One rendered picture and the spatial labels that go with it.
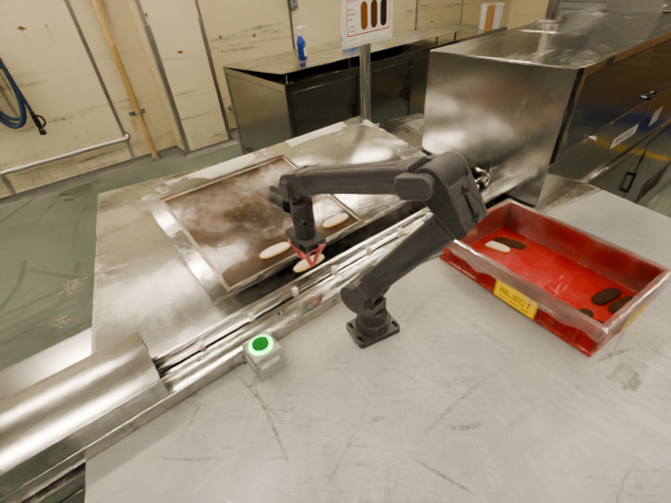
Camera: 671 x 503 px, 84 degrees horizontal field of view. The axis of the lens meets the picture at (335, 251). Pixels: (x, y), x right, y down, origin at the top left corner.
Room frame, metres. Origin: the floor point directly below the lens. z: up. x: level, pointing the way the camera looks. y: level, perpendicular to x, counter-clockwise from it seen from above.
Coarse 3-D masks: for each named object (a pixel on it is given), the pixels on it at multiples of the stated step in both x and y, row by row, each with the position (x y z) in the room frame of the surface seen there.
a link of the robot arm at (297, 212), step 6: (306, 198) 0.80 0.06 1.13; (312, 198) 0.80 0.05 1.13; (288, 204) 0.81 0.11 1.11; (294, 204) 0.78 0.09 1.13; (300, 204) 0.77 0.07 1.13; (306, 204) 0.77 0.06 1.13; (312, 204) 0.79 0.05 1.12; (294, 210) 0.77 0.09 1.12; (300, 210) 0.77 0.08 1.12; (306, 210) 0.77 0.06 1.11; (312, 210) 0.78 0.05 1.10; (294, 216) 0.78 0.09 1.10; (300, 216) 0.77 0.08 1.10; (306, 216) 0.77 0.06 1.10; (312, 216) 0.78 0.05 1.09; (300, 222) 0.77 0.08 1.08
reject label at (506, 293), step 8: (496, 280) 0.71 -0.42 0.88; (496, 288) 0.71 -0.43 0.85; (504, 288) 0.69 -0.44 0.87; (512, 288) 0.67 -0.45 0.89; (504, 296) 0.68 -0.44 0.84; (512, 296) 0.67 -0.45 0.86; (520, 296) 0.65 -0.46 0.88; (512, 304) 0.66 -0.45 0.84; (520, 304) 0.64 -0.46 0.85; (528, 304) 0.63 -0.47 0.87; (528, 312) 0.62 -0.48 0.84; (640, 312) 0.60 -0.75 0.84; (632, 320) 0.58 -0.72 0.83
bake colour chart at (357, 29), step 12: (348, 0) 1.85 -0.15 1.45; (360, 0) 1.90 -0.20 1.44; (372, 0) 1.94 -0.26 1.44; (384, 0) 1.99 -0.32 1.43; (348, 12) 1.85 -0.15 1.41; (360, 12) 1.89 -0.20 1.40; (372, 12) 1.94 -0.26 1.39; (384, 12) 1.99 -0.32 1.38; (348, 24) 1.85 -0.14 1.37; (360, 24) 1.89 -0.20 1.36; (372, 24) 1.94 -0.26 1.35; (384, 24) 1.99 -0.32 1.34; (348, 36) 1.85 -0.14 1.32; (360, 36) 1.89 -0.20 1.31; (372, 36) 1.94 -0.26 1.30; (384, 36) 2.00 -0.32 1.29; (348, 48) 1.84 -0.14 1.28
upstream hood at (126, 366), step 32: (96, 352) 0.55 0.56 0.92; (128, 352) 0.55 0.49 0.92; (32, 384) 0.48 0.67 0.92; (64, 384) 0.48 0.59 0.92; (96, 384) 0.47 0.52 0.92; (128, 384) 0.46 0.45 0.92; (160, 384) 0.46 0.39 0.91; (0, 416) 0.41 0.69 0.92; (32, 416) 0.41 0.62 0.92; (64, 416) 0.40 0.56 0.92; (96, 416) 0.40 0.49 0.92; (128, 416) 0.42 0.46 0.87; (0, 448) 0.35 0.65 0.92; (32, 448) 0.34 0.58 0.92; (64, 448) 0.35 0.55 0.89; (0, 480) 0.30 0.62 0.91
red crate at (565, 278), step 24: (480, 240) 0.96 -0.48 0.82; (528, 240) 0.94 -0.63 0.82; (456, 264) 0.84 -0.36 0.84; (504, 264) 0.83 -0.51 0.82; (528, 264) 0.82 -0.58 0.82; (552, 264) 0.81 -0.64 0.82; (576, 264) 0.80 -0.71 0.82; (552, 288) 0.72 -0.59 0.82; (576, 288) 0.71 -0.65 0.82; (600, 288) 0.70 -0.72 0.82; (624, 288) 0.69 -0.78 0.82; (600, 312) 0.62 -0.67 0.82; (576, 336) 0.53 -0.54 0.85
